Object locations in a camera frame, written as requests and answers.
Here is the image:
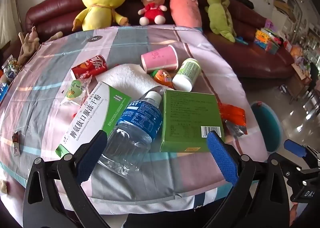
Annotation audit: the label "brown teddy bear plush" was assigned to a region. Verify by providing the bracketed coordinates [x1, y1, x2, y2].
[138, 0, 168, 26]

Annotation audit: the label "teal plastic bin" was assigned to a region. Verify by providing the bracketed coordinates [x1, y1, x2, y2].
[250, 101, 284, 152]

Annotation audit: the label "dark red leather sofa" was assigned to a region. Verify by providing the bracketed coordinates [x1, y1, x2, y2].
[25, 0, 295, 80]

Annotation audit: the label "beige plush toy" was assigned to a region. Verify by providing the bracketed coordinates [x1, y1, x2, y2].
[17, 26, 63, 65]

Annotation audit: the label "white and green medicine box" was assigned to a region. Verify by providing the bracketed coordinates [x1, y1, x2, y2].
[55, 81, 132, 161]

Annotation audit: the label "person's dark blue trousers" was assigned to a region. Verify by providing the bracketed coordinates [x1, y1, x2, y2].
[122, 203, 200, 228]

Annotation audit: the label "small brown packet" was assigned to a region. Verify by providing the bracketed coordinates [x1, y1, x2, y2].
[11, 130, 22, 156]

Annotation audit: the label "orange foil wrapper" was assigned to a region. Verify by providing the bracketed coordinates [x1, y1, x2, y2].
[217, 103, 248, 136]

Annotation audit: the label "clear wrapper with green print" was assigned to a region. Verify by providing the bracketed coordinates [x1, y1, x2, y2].
[60, 76, 93, 109]

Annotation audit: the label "red soda can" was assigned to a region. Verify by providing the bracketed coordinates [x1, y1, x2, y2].
[71, 54, 108, 80]

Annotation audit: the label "clear plastic water bottle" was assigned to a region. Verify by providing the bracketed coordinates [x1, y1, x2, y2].
[99, 91, 163, 178]

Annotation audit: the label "white and green plastic jar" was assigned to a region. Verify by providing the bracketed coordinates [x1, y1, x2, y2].
[172, 58, 202, 92]

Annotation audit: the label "pink paper cup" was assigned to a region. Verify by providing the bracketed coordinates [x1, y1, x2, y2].
[141, 45, 179, 73]

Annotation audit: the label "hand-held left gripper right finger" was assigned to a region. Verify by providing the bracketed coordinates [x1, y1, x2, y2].
[200, 130, 292, 228]

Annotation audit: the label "shiny snack bags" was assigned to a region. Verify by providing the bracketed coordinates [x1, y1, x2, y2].
[1, 56, 20, 81]

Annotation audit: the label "small orange snack packet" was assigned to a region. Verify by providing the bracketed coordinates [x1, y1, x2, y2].
[150, 68, 174, 89]

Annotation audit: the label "plaid pink grey blanket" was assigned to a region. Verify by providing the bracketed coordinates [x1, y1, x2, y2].
[0, 25, 269, 218]

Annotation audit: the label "white paper towel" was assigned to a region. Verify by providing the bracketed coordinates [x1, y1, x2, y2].
[95, 64, 173, 100]

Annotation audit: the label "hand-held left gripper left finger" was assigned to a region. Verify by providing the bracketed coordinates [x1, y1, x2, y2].
[23, 130, 110, 228]

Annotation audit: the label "wooden side table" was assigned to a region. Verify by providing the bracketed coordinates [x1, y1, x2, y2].
[291, 63, 313, 99]

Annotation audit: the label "green dinosaur plush toy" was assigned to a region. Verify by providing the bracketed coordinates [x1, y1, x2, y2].
[204, 0, 237, 43]

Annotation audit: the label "yellow chick plush toy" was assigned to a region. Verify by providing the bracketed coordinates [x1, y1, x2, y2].
[72, 0, 129, 32]

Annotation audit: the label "green cardboard box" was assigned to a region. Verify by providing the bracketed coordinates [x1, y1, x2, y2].
[159, 89, 225, 153]

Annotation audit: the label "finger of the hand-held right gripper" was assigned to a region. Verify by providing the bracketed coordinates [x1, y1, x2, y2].
[284, 139, 320, 161]
[284, 162, 320, 181]

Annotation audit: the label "pink carrot rabbit plush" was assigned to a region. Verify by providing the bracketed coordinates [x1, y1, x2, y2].
[170, 0, 202, 29]

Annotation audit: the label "colourful toy box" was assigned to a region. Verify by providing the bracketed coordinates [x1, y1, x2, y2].
[254, 28, 280, 55]

